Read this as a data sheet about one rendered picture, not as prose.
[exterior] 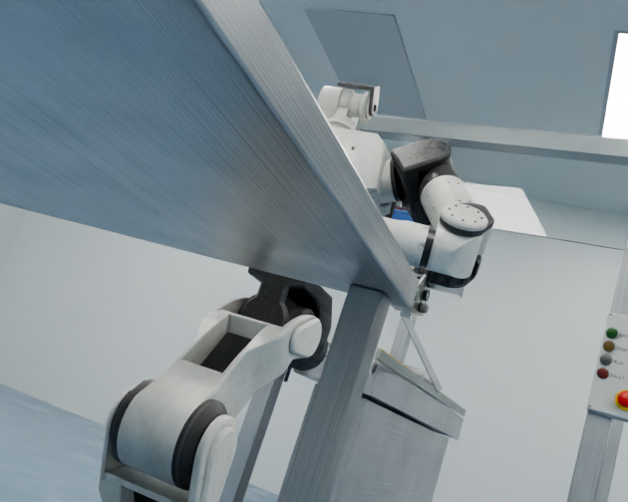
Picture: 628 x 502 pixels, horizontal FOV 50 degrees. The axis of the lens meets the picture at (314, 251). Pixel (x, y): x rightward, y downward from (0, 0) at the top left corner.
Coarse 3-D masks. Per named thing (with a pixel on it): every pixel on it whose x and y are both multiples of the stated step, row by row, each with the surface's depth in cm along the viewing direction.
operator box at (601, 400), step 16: (608, 320) 175; (624, 320) 174; (624, 336) 172; (624, 352) 171; (608, 368) 171; (624, 368) 170; (592, 384) 171; (608, 384) 170; (624, 384) 168; (592, 400) 170; (608, 400) 169; (608, 416) 172; (624, 416) 166
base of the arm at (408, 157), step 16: (416, 144) 137; (432, 144) 135; (448, 144) 134; (400, 160) 134; (416, 160) 132; (432, 160) 131; (448, 160) 133; (400, 176) 134; (416, 176) 132; (400, 192) 139; (416, 192) 134; (416, 208) 136
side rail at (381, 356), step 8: (384, 352) 214; (384, 360) 215; (392, 360) 222; (392, 368) 223; (400, 368) 230; (408, 376) 239; (416, 376) 247; (416, 384) 251; (424, 384) 258; (432, 392) 269; (440, 392) 279; (440, 400) 283; (448, 400) 292; (456, 408) 307; (464, 408) 320
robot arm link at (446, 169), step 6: (450, 162) 134; (438, 168) 130; (444, 168) 130; (450, 168) 131; (420, 174) 134; (426, 174) 133; (432, 174) 129; (438, 174) 128; (444, 174) 128; (450, 174) 128; (456, 174) 130; (420, 180) 134; (426, 180) 129; (420, 186) 131; (420, 192) 130; (420, 198) 130
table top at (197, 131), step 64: (0, 0) 35; (64, 0) 32; (128, 0) 30; (192, 0) 29; (256, 0) 33; (0, 64) 44; (64, 64) 40; (128, 64) 37; (192, 64) 34; (256, 64) 34; (0, 128) 59; (64, 128) 53; (128, 128) 48; (192, 128) 43; (256, 128) 40; (320, 128) 43; (0, 192) 91; (64, 192) 77; (128, 192) 67; (192, 192) 59; (256, 192) 52; (320, 192) 47; (256, 256) 76; (320, 256) 66; (384, 256) 62
